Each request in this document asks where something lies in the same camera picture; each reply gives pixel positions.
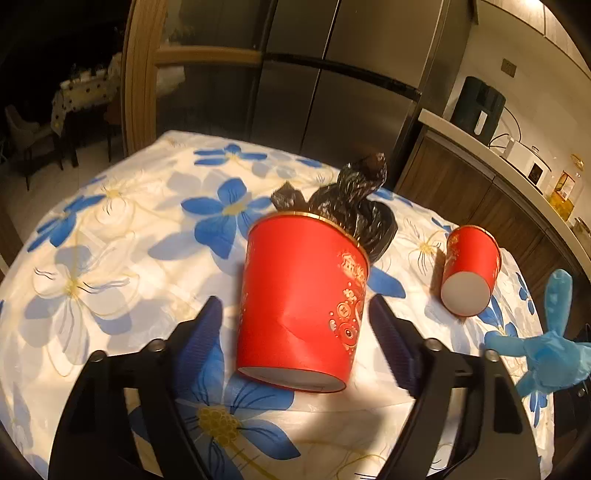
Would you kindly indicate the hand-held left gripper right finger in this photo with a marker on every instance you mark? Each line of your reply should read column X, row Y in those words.
column 392, row 341

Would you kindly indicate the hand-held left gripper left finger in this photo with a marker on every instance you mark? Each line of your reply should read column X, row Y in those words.
column 198, row 341

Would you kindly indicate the large red paper cup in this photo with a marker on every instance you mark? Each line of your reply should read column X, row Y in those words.
column 300, row 300

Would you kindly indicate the person's right hand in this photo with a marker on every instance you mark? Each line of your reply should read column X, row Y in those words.
column 554, row 360

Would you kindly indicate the blue floral tablecloth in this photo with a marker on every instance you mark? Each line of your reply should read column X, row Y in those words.
column 138, row 277

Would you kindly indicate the small red paper cup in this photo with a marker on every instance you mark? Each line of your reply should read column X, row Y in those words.
column 471, row 258

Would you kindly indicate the crumpled black plastic bag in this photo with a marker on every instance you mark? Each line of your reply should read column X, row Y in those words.
column 355, row 203

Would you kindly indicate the wooden kitchen counter cabinet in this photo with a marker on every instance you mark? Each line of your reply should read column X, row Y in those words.
column 461, row 184

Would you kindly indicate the white electric cooker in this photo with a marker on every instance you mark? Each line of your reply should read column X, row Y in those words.
column 526, row 161

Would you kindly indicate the cooking oil bottle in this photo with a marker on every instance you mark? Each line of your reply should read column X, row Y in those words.
column 563, row 191

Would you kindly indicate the dark steel refrigerator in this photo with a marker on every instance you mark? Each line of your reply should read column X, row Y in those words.
column 346, row 115

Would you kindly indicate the wooden framed glass door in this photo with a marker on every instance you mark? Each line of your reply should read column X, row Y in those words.
column 138, row 92

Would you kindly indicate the dining table with cloth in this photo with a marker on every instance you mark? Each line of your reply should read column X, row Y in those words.
column 83, row 99

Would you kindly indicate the dark dining chair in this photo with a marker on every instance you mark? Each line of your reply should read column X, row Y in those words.
column 27, row 134

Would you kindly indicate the wall socket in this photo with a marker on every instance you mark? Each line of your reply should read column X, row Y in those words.
column 509, row 67

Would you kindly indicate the wooden wall cabinet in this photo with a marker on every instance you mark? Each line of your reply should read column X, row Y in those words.
column 531, row 18

